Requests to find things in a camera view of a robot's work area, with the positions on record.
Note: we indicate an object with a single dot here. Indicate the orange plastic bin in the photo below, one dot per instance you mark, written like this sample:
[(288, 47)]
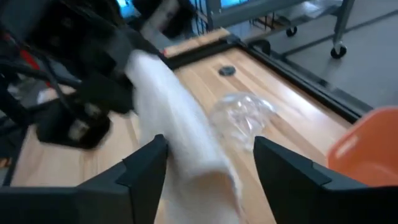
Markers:
[(370, 149)]

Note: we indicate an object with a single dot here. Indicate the clear plastic zip bag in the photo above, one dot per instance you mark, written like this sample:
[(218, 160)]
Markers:
[(242, 118)]

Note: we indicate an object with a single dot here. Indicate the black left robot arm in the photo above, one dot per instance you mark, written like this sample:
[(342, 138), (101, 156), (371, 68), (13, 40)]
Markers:
[(77, 31)]

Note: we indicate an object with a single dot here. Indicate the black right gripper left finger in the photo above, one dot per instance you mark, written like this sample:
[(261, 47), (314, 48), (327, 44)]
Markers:
[(93, 202)]

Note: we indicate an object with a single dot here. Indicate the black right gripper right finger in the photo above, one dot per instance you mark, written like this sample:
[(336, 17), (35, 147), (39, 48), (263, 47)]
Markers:
[(311, 199)]

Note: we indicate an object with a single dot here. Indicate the black table frame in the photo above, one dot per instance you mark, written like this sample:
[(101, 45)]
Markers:
[(298, 77)]

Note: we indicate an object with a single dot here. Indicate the black round disc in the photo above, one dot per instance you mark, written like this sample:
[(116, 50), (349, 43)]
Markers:
[(227, 70)]

